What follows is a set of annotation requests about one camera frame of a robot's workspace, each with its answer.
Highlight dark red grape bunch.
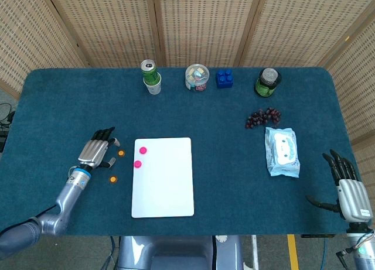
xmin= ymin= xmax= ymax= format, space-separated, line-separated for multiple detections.
xmin=244 ymin=107 xmax=282 ymax=130

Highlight green drink can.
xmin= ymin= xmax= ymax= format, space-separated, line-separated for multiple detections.
xmin=140 ymin=59 xmax=159 ymax=84

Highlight clear jar of binder clips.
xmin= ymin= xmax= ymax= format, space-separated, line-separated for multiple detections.
xmin=184 ymin=63 xmax=211 ymax=93

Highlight blue building block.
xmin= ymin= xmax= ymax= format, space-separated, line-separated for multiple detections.
xmin=215 ymin=69 xmax=235 ymax=90

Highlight woven wooden folding screen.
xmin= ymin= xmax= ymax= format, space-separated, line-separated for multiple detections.
xmin=0 ymin=0 xmax=375 ymax=192

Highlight black cables on floor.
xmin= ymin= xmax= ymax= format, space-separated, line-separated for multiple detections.
xmin=0 ymin=102 xmax=16 ymax=153

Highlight green jar with black mesh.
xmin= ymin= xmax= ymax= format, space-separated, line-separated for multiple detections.
xmin=253 ymin=67 xmax=282 ymax=99

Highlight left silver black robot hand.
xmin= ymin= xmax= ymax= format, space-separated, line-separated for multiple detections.
xmin=77 ymin=126 xmax=121 ymax=169

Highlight light blue wet wipes pack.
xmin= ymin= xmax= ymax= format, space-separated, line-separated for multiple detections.
xmin=264 ymin=127 xmax=301 ymax=178

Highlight white magnetic board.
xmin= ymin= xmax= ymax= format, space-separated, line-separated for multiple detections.
xmin=131 ymin=136 xmax=195 ymax=219

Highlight white paper cup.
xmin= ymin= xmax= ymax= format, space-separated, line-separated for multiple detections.
xmin=142 ymin=73 xmax=163 ymax=95

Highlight white pole under table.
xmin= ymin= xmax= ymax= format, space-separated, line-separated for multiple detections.
xmin=251 ymin=235 xmax=260 ymax=270

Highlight teal table cloth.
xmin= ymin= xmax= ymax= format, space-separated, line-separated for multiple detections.
xmin=0 ymin=66 xmax=357 ymax=237

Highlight grey-blue robot torso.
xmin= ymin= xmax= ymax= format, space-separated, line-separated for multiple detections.
xmin=117 ymin=235 xmax=244 ymax=270

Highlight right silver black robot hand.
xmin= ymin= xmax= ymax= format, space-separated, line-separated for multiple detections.
xmin=305 ymin=149 xmax=375 ymax=223

